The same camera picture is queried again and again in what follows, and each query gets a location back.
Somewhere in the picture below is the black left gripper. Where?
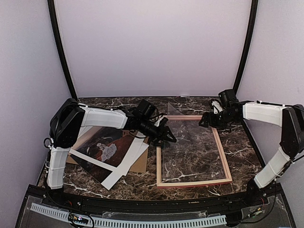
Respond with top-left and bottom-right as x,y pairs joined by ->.
138,118 -> 177,147

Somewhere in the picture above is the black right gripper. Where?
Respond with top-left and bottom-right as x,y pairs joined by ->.
199,109 -> 237,129

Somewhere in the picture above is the white photo mat board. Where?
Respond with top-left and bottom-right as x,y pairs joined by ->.
70,126 -> 143,175

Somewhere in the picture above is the clear acrylic sheet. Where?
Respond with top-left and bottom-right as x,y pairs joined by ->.
161,103 -> 226,183

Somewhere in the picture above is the light wooden picture frame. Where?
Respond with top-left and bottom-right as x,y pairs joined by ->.
156,115 -> 232,188

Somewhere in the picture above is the dark painting photo print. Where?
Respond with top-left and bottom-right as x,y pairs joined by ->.
71,127 -> 134,183

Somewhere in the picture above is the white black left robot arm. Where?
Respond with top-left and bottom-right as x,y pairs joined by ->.
46,98 -> 177,207

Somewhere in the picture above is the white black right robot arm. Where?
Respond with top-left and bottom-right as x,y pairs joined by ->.
199,89 -> 304,206

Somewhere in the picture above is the brown cardboard backing board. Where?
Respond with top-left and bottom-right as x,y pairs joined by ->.
66,145 -> 149,173

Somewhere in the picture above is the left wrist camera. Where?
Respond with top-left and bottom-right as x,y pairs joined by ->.
154,116 -> 168,127

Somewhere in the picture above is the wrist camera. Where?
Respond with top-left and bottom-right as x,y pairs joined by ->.
209,99 -> 223,114
154,116 -> 168,127

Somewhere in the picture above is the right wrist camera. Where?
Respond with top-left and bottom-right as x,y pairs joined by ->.
209,99 -> 223,114

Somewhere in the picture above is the black front table rail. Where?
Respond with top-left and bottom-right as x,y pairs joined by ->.
35,188 -> 262,214

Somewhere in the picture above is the white slotted cable duct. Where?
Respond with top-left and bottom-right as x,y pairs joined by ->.
30,203 -> 227,228

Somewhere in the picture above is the right black corner post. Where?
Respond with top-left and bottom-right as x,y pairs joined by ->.
233,0 -> 258,94

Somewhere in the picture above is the black corner post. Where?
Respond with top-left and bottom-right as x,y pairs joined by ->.
233,0 -> 258,94
47,0 -> 78,100

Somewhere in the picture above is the left black corner post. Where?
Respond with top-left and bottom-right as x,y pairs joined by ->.
47,0 -> 78,100

